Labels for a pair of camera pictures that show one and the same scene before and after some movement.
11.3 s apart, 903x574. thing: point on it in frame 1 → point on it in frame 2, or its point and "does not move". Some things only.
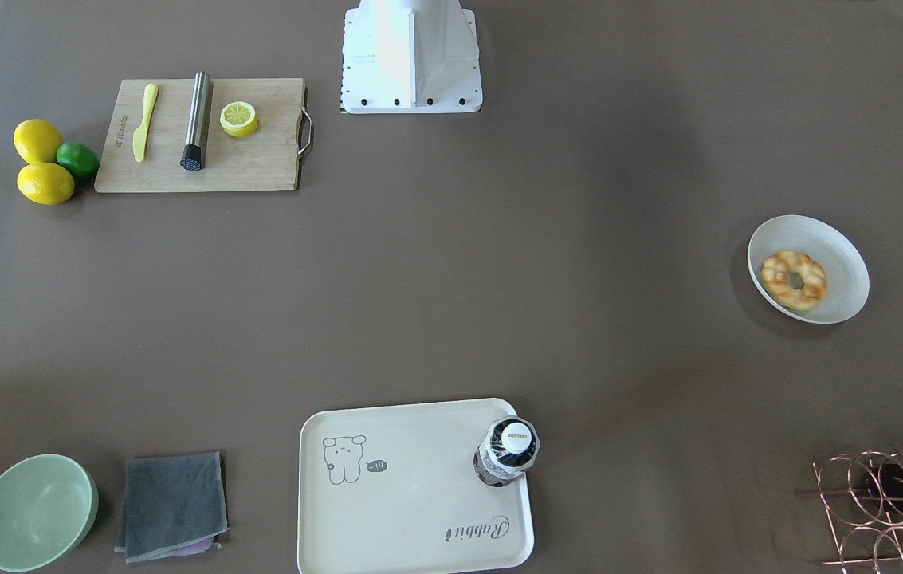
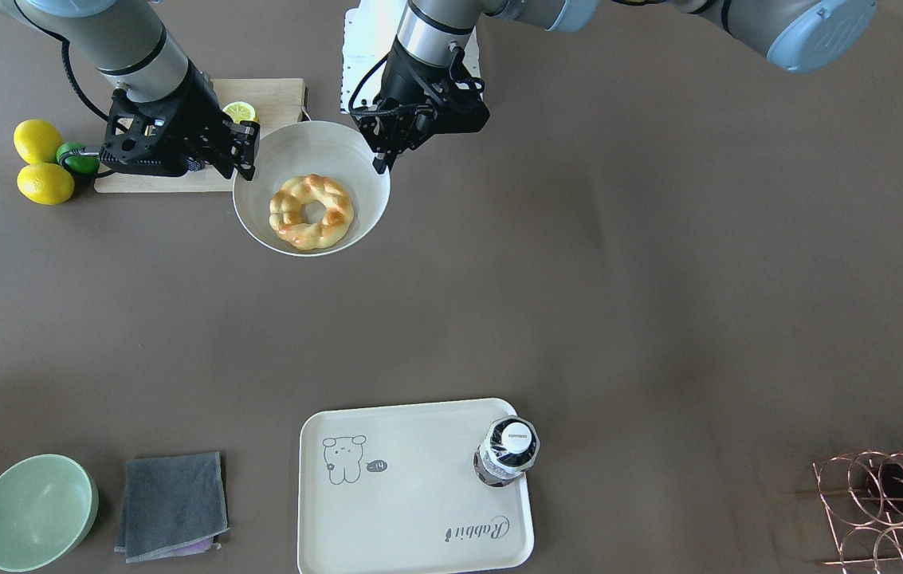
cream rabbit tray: (394, 489) does not move
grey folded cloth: (173, 507) does not move
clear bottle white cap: (508, 449) does not move
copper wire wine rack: (897, 513) does not move
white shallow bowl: (807, 269) → (315, 191)
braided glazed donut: (775, 270) → (286, 218)
